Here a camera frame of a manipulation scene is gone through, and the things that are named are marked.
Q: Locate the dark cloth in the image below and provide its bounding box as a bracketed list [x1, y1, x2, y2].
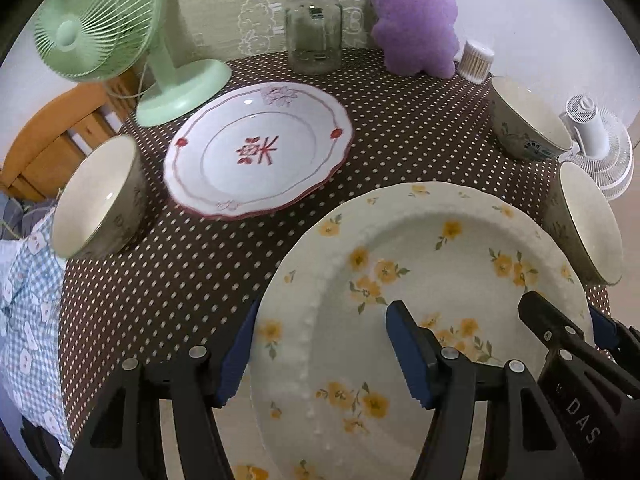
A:
[0, 405, 68, 480]

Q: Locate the white fan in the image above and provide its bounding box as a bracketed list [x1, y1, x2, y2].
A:
[559, 92, 636, 203]

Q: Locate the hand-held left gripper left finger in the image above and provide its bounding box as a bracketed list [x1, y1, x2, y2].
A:
[62, 299, 261, 480]

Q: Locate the red patterned white plate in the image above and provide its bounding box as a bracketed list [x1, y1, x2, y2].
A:
[163, 81, 354, 221]

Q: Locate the green wall mat with drawings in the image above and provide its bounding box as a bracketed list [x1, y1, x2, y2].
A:
[160, 0, 386, 61]

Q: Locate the blue checked cloth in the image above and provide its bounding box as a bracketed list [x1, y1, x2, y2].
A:
[0, 195, 76, 456]

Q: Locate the brown polka-dot tablecloth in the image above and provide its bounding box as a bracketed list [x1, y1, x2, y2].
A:
[57, 47, 616, 480]

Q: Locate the green desk fan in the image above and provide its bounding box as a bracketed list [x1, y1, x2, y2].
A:
[32, 0, 232, 127]

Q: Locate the yellow floral plate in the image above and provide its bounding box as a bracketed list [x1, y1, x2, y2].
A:
[249, 182, 596, 480]

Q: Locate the glass jar with dark lid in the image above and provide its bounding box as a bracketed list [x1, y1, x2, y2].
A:
[281, 0, 343, 76]

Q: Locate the cotton swab container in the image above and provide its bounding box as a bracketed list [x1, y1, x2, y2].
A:
[459, 40, 496, 85]

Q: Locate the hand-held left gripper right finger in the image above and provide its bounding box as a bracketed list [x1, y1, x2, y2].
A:
[385, 300, 591, 480]

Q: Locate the purple plush toy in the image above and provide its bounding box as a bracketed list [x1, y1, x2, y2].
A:
[369, 0, 460, 78]

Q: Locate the wooden chair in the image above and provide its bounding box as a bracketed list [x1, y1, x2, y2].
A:
[0, 70, 146, 203]

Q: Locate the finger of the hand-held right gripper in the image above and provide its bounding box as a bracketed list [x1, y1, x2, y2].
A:
[589, 306, 640, 386]
[518, 291, 589, 362]

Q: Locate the cream floral ceramic bowl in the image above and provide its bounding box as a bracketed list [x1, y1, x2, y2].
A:
[51, 135, 151, 259]
[487, 76, 575, 162]
[542, 161, 623, 288]

